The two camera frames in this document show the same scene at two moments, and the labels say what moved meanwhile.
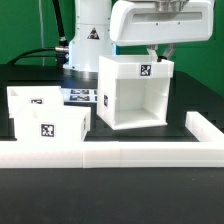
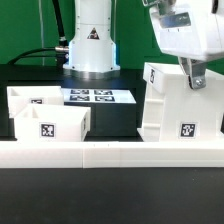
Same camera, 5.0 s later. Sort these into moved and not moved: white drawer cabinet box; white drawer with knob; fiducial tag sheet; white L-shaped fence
Moved: white drawer cabinet box
Not moved: white drawer with knob; fiducial tag sheet; white L-shaped fence
